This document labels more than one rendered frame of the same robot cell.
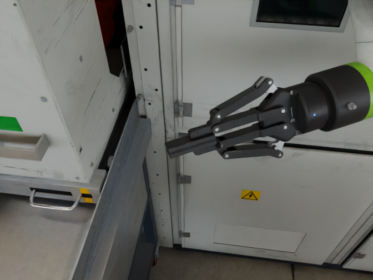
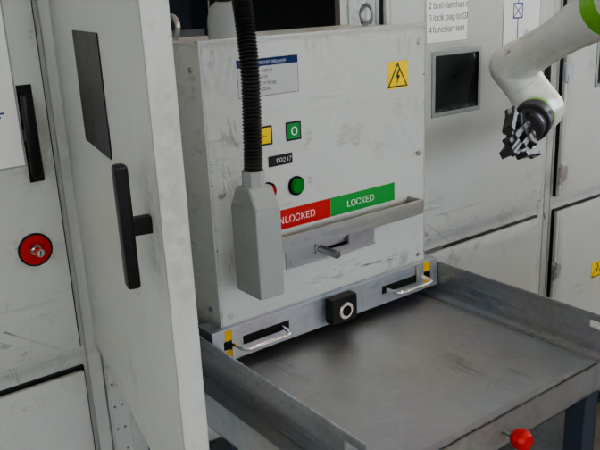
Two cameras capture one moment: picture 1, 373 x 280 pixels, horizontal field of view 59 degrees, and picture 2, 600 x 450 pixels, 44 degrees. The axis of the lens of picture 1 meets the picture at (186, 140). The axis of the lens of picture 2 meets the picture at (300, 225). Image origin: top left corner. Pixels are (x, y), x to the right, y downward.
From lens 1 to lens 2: 146 cm
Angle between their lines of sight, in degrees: 47
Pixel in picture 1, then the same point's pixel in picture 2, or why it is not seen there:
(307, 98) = (533, 112)
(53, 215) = (409, 311)
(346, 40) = (482, 115)
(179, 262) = not seen: outside the picture
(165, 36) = not seen: hidden behind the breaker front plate
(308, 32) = (462, 114)
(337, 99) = (545, 109)
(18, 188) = (370, 295)
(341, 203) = not seen: hidden behind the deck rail
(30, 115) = (404, 176)
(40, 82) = (420, 136)
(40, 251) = (442, 322)
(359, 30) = (514, 85)
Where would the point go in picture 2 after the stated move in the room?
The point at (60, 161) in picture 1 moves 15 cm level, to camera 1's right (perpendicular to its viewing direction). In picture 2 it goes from (410, 233) to (453, 216)
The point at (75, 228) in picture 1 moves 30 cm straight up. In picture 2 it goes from (439, 306) to (441, 159)
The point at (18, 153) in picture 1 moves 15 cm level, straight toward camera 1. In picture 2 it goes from (411, 207) to (492, 206)
